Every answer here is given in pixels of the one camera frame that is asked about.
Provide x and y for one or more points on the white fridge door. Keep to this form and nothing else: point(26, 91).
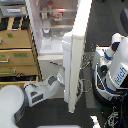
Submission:
point(73, 46)

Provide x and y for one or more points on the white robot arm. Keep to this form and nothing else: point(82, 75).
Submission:
point(14, 99)

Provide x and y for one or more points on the upper fridge drawer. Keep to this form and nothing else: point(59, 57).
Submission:
point(50, 64)

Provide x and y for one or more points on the wooden drawer cabinet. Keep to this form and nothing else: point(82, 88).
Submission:
point(18, 54)

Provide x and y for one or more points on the white refrigerator body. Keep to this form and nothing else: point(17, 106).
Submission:
point(50, 20)

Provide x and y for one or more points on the white blue Fetch robot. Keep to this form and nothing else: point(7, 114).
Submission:
point(110, 70)

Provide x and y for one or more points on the grey box on cabinet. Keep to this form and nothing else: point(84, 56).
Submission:
point(12, 11)

